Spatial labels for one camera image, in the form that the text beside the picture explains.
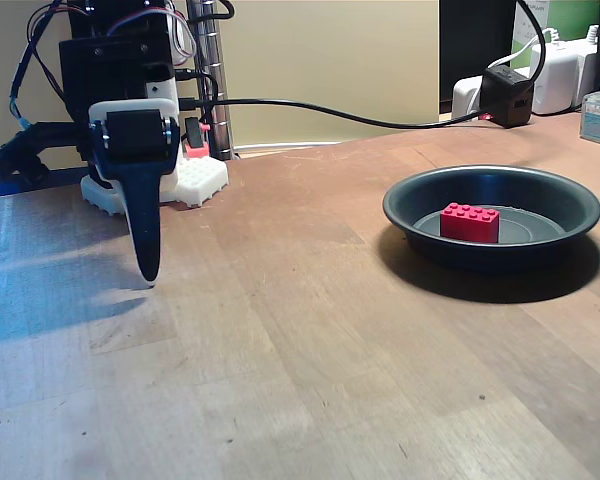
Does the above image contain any red lego block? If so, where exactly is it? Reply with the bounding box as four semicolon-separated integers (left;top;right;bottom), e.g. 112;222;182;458
439;202;501;245

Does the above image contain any red clamp piece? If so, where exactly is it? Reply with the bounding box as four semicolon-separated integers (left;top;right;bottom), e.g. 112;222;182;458
183;117;211;160

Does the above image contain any chrome shelf pole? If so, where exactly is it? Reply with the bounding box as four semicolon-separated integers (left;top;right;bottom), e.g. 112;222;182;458
187;0;235;161

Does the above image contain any white power strip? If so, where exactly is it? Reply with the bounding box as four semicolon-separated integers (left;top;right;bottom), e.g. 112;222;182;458
452;74;486;121

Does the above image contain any black panel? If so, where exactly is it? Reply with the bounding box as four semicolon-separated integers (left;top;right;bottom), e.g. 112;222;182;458
438;0;519;117

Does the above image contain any black cube charger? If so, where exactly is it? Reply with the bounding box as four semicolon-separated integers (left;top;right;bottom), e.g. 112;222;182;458
481;64;536;130

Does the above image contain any dark round metal pan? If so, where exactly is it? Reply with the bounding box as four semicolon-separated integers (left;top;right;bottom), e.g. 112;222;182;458
382;164;600;274

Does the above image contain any white power adapter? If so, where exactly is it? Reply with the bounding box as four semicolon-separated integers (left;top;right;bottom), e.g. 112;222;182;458
529;42;581;115
577;24;600;109

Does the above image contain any green and white box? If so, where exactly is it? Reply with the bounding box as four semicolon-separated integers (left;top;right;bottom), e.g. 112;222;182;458
512;0;600;69

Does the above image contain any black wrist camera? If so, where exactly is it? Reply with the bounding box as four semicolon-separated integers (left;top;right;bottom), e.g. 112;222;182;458
0;121;90;187

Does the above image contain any black camera cable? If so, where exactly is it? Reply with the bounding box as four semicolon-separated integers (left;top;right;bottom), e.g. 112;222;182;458
8;0;64;127

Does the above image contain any white charger cable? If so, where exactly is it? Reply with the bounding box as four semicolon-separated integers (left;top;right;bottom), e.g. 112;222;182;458
487;27;561;71

